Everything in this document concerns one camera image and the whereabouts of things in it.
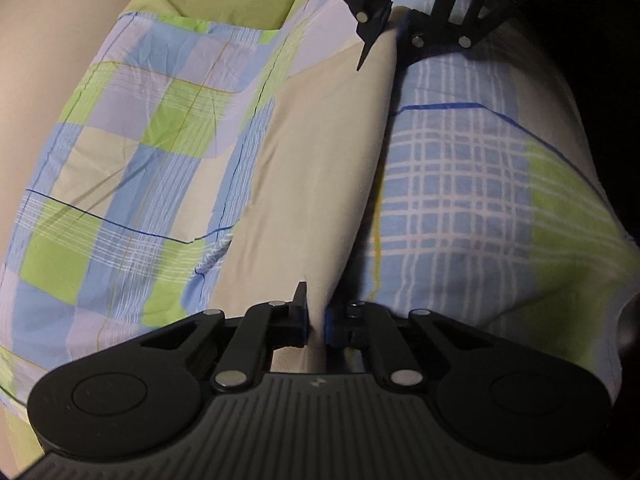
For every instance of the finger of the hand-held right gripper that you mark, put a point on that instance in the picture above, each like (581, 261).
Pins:
(371, 17)
(440, 30)

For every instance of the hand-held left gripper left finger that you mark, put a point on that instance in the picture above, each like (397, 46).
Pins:
(300, 321)

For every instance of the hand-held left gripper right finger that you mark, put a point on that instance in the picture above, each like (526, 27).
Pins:
(329, 329)

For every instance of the beige pants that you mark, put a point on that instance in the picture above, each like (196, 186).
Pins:
(310, 185)

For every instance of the checked blue green blanket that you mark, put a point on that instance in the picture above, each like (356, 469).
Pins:
(450, 185)

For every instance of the plain green pillow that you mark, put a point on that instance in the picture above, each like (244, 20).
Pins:
(210, 2)

